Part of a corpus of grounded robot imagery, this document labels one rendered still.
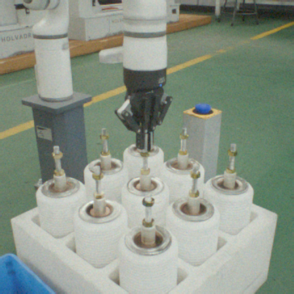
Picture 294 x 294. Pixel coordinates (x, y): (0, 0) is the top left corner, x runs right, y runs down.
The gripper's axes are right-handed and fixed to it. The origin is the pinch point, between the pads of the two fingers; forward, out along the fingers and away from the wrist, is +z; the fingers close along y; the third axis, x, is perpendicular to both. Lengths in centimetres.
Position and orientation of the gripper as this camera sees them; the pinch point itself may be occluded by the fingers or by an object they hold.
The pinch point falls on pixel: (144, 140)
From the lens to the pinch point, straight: 72.6
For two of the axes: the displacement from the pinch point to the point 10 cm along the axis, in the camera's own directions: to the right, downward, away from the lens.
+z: 0.0, 9.0, 4.4
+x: -7.1, -3.1, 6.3
